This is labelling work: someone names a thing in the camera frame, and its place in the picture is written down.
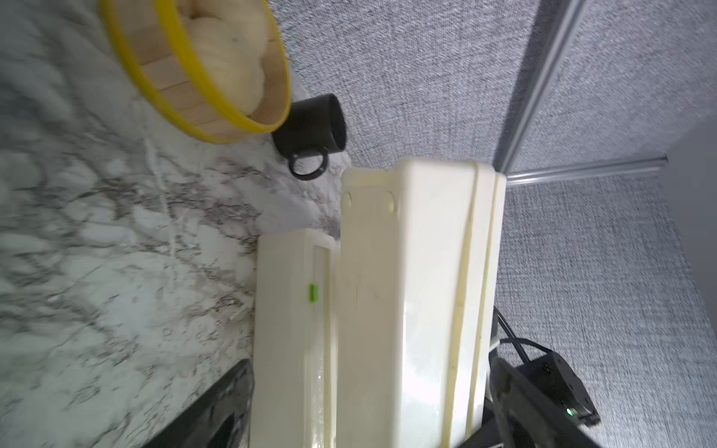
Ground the front wooden ball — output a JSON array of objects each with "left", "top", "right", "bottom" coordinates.
[{"left": 187, "top": 18, "right": 265, "bottom": 116}]

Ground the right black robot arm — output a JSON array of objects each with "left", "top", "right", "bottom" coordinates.
[{"left": 488, "top": 309, "right": 601, "bottom": 447}]

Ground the white wrap dispenser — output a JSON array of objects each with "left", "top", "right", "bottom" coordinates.
[
  {"left": 335, "top": 158, "right": 506, "bottom": 447},
  {"left": 249, "top": 229, "right": 337, "bottom": 447}
]

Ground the back wooden ball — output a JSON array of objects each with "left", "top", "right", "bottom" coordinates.
[{"left": 177, "top": 0, "right": 271, "bottom": 41}]

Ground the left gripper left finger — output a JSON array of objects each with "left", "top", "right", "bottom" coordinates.
[{"left": 145, "top": 360, "right": 255, "bottom": 448}]

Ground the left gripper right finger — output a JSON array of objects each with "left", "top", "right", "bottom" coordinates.
[{"left": 462, "top": 358, "right": 599, "bottom": 448}]

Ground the yellow bowl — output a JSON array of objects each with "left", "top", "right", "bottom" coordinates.
[{"left": 98, "top": 1, "right": 291, "bottom": 144}]

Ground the wooden ball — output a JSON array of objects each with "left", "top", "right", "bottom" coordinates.
[
  {"left": 187, "top": 18, "right": 265, "bottom": 116},
  {"left": 177, "top": 0, "right": 271, "bottom": 41}
]

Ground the black cup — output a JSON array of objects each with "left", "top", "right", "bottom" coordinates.
[{"left": 272, "top": 93, "right": 347, "bottom": 181}]

